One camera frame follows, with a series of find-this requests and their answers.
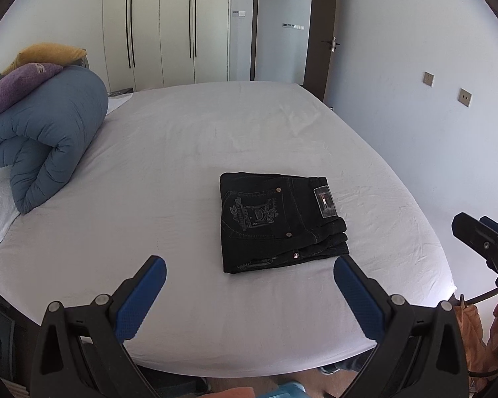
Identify black denim pants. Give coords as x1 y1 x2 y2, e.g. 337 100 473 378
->
220 172 349 275

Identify cream wardrobe with black handles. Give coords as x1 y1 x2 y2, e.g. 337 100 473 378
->
102 0 233 92

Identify blue rolled duvet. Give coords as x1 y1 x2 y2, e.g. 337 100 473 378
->
0 66 109 215

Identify wall socket plate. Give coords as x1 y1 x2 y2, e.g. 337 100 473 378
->
423 72 435 87
458 88 472 108

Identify lower wall socket plate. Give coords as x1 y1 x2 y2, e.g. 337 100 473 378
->
458 88 472 108

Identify orange cloth bag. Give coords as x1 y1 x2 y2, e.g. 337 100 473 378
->
454 299 498 378

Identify mustard yellow blanket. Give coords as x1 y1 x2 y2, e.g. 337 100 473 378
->
1 42 88 76

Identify white bed with sheet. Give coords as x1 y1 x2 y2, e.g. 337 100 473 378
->
0 82 455 377

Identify dark brown door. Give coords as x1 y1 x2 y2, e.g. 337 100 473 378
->
250 0 340 101

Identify upper wall socket plate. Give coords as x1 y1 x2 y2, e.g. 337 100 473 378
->
423 72 435 87

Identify purple folded blanket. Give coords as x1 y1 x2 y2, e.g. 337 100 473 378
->
0 63 63 114

